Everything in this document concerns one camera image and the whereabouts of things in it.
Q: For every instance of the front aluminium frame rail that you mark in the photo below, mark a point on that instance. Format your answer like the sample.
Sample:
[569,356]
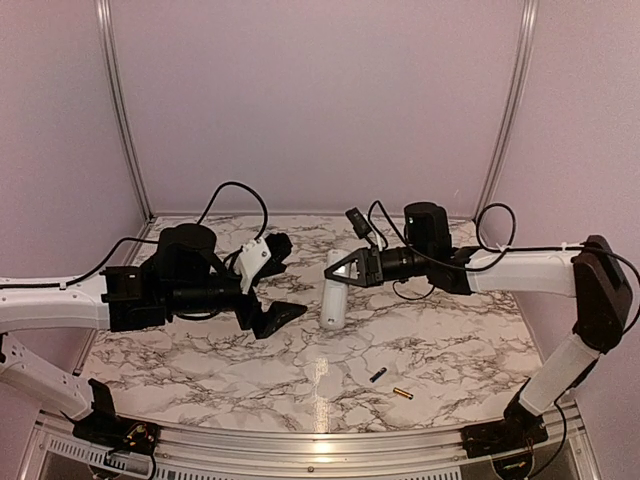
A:
[189,452]

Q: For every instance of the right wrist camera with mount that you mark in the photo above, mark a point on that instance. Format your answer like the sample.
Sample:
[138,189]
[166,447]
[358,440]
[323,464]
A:
[365,229]

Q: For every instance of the right rear aluminium post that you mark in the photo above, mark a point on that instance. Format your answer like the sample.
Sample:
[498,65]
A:
[524,48]

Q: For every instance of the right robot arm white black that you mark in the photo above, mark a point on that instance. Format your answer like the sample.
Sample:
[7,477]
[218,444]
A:
[589,272]

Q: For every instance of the gold battery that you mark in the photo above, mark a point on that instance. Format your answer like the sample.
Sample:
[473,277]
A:
[403,393]

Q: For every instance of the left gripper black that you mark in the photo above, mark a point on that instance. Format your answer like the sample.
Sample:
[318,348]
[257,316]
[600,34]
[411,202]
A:
[269,321]

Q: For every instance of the aluminium post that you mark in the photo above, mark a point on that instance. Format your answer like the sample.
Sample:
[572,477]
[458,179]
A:
[524,48]
[116,90]

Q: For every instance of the dark blue battery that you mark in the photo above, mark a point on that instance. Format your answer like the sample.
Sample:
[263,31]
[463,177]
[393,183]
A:
[378,374]

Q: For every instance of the left rear aluminium post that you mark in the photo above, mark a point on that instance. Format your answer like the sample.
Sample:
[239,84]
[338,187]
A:
[116,90]

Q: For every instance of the white remote control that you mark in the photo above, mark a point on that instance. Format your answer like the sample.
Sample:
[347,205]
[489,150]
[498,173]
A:
[334,305]

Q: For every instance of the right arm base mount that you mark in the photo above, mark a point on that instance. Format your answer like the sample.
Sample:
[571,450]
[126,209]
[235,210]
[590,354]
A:
[502,436]

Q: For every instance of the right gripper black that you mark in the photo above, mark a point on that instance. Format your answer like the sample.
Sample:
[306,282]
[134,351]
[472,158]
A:
[366,278]

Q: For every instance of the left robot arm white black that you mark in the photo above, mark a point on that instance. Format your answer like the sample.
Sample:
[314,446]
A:
[183,278]

